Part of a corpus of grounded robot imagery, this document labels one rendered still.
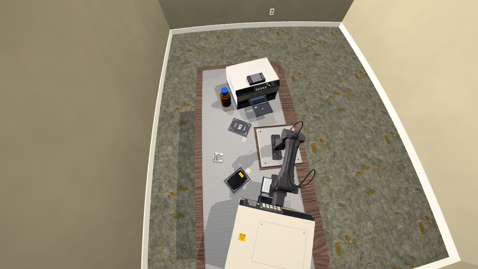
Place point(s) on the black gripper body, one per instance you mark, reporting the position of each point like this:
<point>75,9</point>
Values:
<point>272,189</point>

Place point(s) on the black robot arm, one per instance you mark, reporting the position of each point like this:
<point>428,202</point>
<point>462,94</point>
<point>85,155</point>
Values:
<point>288,143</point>

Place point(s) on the brown bottle with blue cap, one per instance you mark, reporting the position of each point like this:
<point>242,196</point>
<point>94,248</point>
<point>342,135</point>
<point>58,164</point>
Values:
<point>225,97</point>

